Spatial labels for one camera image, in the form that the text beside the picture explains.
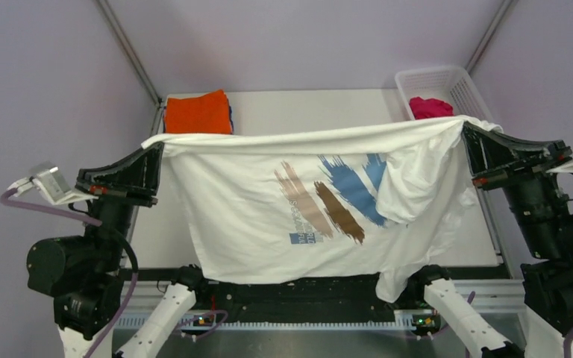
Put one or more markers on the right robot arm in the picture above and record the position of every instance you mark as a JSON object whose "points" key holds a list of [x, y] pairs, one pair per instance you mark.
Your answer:
{"points": [[541, 210]]}

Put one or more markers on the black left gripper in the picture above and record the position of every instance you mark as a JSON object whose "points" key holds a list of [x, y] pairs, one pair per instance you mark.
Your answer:
{"points": [[127, 177]]}

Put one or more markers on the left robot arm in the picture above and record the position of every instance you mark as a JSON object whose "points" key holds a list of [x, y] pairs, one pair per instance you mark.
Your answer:
{"points": [[91, 277]]}

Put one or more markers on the folded orange t shirt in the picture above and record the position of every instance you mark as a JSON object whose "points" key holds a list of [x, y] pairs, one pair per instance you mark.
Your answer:
{"points": [[206, 114]]}

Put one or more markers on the crumpled magenta t shirt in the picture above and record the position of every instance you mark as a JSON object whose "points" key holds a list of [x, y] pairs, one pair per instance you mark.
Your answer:
{"points": [[429, 108]]}

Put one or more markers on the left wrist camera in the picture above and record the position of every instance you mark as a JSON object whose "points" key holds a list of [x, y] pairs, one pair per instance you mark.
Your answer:
{"points": [[49, 181]]}

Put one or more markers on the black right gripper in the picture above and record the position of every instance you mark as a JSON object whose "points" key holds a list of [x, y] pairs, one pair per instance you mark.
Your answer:
{"points": [[485, 150]]}

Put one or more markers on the white printed t shirt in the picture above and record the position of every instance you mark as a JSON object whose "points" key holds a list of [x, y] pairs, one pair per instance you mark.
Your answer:
{"points": [[381, 199]]}

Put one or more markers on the aluminium frame rail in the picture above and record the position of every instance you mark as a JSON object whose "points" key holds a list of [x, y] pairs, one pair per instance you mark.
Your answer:
{"points": [[491, 296]]}

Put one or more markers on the white plastic laundry basket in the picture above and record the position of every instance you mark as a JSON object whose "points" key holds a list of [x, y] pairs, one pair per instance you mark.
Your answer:
{"points": [[451, 84]]}

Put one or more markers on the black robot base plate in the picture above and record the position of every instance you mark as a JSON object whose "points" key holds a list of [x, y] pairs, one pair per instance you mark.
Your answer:
{"points": [[317, 300]]}

